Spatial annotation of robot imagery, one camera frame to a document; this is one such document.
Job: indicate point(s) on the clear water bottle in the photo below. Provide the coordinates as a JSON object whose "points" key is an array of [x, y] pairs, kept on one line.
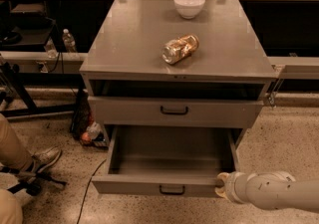
{"points": [[69, 41], [51, 49]]}

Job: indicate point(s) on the metal latch bracket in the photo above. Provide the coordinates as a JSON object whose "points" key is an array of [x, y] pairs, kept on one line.
{"points": [[276, 85]]}

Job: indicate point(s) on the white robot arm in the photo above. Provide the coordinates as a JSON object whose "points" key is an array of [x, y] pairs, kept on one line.
{"points": [[269, 191]]}

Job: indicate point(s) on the black stand frame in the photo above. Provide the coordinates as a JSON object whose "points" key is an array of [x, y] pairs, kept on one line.
{"points": [[17, 83]]}

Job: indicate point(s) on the black chair base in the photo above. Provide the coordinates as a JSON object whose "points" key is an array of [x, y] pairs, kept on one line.
{"points": [[31, 187]]}

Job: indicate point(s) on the grey drawer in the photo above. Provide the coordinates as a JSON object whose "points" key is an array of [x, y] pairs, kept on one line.
{"points": [[167, 160], [175, 112]]}

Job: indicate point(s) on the clear water bottle right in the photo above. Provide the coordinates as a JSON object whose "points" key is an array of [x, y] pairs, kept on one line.
{"points": [[69, 41]]}

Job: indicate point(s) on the grey top drawer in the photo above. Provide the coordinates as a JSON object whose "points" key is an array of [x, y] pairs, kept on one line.
{"points": [[175, 112]]}

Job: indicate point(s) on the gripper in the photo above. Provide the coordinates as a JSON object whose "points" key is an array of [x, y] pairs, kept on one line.
{"points": [[233, 185]]}

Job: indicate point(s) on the white ceramic bowl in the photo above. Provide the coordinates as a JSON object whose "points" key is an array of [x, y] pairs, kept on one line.
{"points": [[188, 9]]}

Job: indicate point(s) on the person leg khaki trousers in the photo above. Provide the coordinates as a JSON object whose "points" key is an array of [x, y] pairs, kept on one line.
{"points": [[14, 155]]}

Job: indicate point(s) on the clear water bottle left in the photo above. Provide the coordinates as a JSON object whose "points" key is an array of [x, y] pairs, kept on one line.
{"points": [[51, 49]]}

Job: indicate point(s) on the grey sneaker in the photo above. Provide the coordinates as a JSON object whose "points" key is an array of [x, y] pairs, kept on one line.
{"points": [[42, 160]]}

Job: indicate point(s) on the grey metal drawer cabinet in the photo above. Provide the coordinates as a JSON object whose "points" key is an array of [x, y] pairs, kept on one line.
{"points": [[126, 61]]}

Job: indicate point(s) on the snack bags pile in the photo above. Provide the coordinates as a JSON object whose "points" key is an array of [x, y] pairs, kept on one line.
{"points": [[84, 128]]}

